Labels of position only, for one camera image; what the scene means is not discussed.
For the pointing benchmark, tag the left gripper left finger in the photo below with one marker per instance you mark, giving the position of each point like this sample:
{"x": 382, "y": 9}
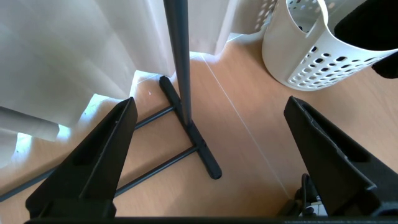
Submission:
{"x": 93, "y": 171}

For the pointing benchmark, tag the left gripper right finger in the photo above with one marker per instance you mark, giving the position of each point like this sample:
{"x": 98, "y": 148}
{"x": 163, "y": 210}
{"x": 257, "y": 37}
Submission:
{"x": 345, "y": 174}

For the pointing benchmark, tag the white laundry basket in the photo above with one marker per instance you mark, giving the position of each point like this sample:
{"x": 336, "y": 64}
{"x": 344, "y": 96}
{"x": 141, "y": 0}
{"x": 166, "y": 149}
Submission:
{"x": 286, "y": 56}

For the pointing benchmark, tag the black clothes rack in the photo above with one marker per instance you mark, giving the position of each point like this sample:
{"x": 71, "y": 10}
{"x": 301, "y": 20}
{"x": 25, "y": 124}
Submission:
{"x": 180, "y": 62}

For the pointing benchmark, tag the beige curtain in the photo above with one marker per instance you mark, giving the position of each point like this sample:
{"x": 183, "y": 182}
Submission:
{"x": 62, "y": 46}

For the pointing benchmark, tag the black garment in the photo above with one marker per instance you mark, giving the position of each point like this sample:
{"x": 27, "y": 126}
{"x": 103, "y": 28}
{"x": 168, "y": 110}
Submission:
{"x": 367, "y": 28}

